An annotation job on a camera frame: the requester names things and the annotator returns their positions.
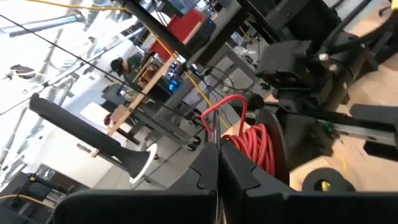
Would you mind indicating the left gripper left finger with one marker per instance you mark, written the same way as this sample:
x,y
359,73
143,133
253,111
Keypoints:
x,y
140,207

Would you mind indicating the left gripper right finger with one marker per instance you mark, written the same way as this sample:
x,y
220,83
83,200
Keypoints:
x,y
311,208

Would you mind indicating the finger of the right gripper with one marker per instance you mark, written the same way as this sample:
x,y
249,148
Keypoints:
x,y
311,140

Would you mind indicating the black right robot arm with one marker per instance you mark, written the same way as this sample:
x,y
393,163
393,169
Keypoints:
x,y
295,15

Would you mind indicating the tall black column stand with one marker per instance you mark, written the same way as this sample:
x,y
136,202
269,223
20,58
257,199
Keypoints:
x,y
77,127

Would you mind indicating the small yellow tape tag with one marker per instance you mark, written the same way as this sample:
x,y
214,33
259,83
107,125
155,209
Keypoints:
x,y
395,4

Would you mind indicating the red box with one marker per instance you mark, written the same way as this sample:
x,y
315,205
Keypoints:
x,y
183,28

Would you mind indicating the person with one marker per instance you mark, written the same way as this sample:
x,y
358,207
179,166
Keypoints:
x,y
119,65

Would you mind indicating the black desk frame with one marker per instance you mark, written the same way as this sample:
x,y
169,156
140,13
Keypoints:
x,y
155,28

